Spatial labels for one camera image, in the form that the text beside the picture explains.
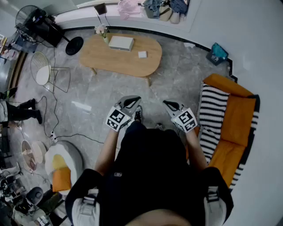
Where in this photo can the white yellow egg-shaped cushion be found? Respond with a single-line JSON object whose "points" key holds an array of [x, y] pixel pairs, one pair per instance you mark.
{"points": [[58, 161]]}

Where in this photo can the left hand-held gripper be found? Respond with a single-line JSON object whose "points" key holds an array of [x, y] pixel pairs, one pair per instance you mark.
{"points": [[116, 119]]}

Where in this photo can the black rounded device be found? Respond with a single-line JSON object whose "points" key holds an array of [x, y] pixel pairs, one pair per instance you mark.
{"points": [[35, 195]]}

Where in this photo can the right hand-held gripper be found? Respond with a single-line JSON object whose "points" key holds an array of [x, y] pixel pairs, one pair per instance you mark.
{"points": [[184, 120]]}

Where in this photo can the pink flowers in green vase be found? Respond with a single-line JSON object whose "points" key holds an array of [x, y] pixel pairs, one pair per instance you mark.
{"points": [[101, 31]]}

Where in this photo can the round wooden side table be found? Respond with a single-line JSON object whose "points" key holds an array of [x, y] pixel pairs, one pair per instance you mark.
{"points": [[27, 154]]}

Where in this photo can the small white case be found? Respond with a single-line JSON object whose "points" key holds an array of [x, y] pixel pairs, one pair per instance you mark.
{"points": [[142, 54]]}

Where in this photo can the person's sneaker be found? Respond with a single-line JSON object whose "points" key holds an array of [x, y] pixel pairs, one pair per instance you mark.
{"points": [[159, 126], [138, 113]]}

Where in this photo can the person's left sneaker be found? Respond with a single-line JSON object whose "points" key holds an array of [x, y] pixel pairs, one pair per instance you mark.
{"points": [[138, 113]]}

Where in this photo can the dark brown square panel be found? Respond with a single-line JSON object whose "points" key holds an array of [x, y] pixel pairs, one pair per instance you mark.
{"points": [[100, 8]]}

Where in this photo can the black standing fan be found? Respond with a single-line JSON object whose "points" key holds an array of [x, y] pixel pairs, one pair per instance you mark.
{"points": [[74, 46]]}

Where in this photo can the black white striped blanket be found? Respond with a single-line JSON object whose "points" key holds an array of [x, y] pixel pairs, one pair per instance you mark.
{"points": [[212, 114]]}

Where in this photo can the beige canvas tote bag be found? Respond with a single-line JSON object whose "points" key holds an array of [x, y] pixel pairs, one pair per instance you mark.
{"points": [[165, 14]]}

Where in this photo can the person's right forearm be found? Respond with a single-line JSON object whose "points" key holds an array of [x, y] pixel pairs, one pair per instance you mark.
{"points": [[196, 150]]}

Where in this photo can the white power strip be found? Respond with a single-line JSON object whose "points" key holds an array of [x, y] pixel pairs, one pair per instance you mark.
{"points": [[53, 136]]}

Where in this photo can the person's right sneaker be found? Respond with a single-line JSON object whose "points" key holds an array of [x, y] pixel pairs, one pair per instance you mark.
{"points": [[159, 126]]}

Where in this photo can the large white flat box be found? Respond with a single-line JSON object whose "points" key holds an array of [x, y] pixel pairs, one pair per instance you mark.
{"points": [[121, 43]]}

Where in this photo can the oval wooden coffee table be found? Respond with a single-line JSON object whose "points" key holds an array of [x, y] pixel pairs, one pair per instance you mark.
{"points": [[115, 60]]}

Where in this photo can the pink cloth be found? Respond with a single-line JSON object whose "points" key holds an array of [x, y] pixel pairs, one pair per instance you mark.
{"points": [[129, 10]]}

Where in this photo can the grey round floor pouf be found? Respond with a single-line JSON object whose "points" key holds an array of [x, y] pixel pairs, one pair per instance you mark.
{"points": [[75, 159]]}

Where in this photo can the orange square cushion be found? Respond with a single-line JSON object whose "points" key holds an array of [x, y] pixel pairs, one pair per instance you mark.
{"points": [[62, 179]]}

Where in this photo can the person's left forearm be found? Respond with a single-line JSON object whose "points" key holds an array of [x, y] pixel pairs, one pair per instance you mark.
{"points": [[106, 152]]}

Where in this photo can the orange floor sofa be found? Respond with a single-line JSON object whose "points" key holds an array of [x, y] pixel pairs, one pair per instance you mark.
{"points": [[237, 119]]}

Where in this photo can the round beige stool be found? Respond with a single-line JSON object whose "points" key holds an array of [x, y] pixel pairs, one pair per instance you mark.
{"points": [[39, 151]]}

